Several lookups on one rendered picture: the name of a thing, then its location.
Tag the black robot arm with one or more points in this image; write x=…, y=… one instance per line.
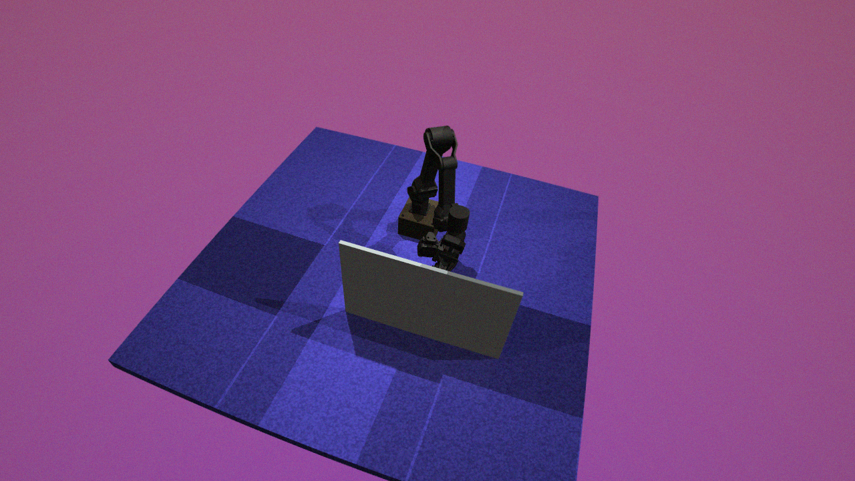
x=448, y=215

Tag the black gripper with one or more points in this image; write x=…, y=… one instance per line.
x=447, y=257

